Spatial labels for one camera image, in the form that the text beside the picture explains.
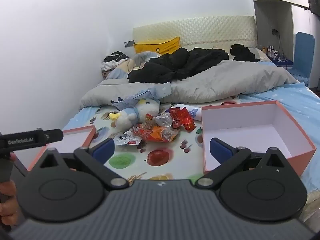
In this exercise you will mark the cream padded headboard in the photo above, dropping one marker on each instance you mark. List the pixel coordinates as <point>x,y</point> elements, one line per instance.
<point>212,30</point>

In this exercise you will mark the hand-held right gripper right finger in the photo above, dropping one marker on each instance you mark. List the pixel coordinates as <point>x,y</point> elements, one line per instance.
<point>220,151</point>

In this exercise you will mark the blue starred bedsheet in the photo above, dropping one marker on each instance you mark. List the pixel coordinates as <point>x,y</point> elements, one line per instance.
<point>300,105</point>

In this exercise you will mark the blue chair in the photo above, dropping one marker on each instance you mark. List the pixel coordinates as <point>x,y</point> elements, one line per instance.
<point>303,55</point>

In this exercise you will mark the yellow pillow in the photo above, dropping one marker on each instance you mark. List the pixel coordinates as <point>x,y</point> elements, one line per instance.
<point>160,46</point>

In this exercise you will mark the person's left hand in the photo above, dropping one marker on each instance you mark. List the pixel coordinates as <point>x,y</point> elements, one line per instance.
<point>10,188</point>

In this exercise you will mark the small cardboard box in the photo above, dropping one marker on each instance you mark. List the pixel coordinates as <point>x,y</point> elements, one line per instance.
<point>105,74</point>

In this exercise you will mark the large pink cardboard box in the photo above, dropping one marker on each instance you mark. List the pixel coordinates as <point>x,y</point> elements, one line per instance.
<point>250,120</point>

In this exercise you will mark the black garment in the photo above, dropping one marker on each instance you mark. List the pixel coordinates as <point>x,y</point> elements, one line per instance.
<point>243,52</point>

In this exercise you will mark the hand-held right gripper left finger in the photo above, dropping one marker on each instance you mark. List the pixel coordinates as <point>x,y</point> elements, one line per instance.
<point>103,151</point>

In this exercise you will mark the pile of clothes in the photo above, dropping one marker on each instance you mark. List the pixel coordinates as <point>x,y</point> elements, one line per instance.
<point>112,60</point>

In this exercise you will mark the grey wall plate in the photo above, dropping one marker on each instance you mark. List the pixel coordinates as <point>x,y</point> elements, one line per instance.
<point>128,44</point>

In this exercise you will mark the red striped snack packet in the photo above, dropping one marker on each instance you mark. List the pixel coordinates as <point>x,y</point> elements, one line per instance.
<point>145,130</point>

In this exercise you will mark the light blue starred cloth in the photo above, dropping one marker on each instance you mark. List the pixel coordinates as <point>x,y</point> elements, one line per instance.
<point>150,95</point>

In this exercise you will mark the red foil snack packet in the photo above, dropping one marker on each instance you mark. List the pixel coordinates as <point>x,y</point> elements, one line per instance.
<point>186,120</point>

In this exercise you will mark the small red snack packet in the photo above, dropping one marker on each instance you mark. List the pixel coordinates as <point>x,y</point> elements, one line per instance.
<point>174,111</point>

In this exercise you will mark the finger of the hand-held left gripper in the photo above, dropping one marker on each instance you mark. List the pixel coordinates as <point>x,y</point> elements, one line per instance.
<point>55,135</point>

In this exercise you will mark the pink box lid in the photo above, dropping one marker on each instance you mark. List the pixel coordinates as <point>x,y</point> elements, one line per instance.
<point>75,137</point>

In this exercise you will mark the white grey pillow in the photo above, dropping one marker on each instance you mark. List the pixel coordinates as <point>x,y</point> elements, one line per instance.
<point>262,54</point>

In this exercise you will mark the white snack packet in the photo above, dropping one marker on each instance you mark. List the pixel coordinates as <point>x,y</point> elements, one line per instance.
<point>126,138</point>

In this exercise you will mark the white blue plush toy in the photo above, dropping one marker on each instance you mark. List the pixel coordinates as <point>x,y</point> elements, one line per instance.
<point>145,108</point>

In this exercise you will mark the grey duvet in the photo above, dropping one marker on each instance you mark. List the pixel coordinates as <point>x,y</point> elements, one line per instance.
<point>225,80</point>

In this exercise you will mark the blue bedside table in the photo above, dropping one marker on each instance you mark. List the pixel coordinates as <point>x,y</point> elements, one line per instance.
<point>282,62</point>

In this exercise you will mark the black jacket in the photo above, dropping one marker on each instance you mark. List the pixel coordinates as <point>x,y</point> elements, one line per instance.
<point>175,65</point>

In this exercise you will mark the wall socket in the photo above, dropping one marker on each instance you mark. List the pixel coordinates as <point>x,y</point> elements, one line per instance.
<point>275,31</point>

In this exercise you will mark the orange clear snack packet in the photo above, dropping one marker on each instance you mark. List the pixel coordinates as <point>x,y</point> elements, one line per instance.
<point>162,133</point>

